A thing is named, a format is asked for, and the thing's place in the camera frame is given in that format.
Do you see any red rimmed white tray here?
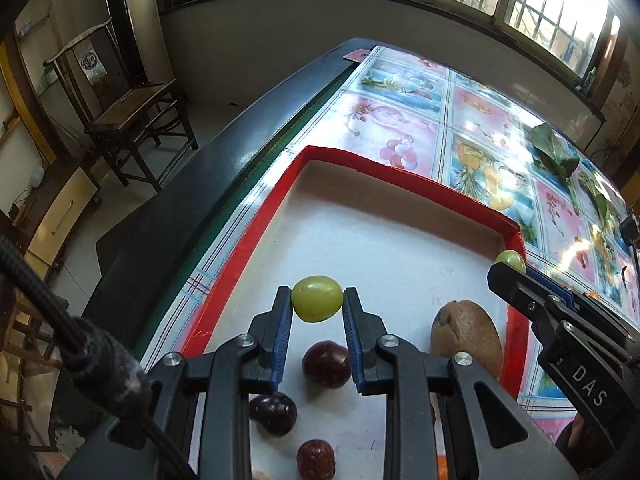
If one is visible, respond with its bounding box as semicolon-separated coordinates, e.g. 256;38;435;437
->
177;145;526;480

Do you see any wrinkled red date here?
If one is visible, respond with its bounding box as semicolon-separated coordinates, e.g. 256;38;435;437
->
297;439;335;480

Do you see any black table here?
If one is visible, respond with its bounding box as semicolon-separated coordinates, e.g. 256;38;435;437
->
95;36;373;376

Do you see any brown kiwi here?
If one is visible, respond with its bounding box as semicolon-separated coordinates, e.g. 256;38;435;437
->
431;300;503;378

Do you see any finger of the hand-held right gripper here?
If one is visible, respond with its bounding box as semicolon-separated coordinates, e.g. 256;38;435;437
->
487;261;566;331
525;264;640;346

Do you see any green grape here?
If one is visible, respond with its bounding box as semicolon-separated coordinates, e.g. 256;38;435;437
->
291;275;345;324
494;250;527;276

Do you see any person's right hand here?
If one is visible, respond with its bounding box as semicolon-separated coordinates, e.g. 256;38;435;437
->
555;417;596;461

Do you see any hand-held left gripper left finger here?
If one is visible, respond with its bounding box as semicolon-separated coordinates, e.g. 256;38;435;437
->
150;286;293;480

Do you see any dark wooden chair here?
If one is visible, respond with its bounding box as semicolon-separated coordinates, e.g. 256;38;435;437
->
42;17;200;193

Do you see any black braided cable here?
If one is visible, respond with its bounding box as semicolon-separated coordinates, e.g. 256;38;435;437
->
0;235;196;480

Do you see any yellow front wooden cabinet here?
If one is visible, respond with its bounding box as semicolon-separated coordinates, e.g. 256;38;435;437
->
0;160;103;273

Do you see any green leafy sprig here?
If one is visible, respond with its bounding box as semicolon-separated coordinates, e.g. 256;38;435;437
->
577;172;618;231

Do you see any large green leaf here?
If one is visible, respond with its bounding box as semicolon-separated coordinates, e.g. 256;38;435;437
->
530;122;581;178

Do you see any wooden stool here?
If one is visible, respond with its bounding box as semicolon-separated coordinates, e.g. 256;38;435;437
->
0;280;66;451

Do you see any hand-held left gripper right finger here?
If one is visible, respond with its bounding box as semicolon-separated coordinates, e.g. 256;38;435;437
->
342;287;581;480

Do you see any small black device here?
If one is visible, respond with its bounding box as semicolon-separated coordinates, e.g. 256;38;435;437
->
620;215;640;248

